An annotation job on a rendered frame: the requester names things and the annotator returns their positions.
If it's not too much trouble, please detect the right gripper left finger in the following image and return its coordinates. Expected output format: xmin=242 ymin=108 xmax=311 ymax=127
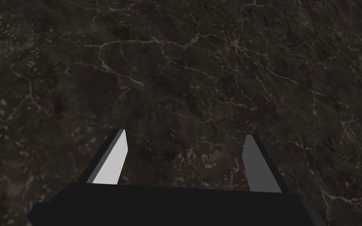
xmin=77 ymin=128 xmax=128 ymax=186

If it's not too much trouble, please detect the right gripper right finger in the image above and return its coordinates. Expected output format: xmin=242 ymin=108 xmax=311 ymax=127
xmin=242 ymin=135 xmax=283 ymax=193

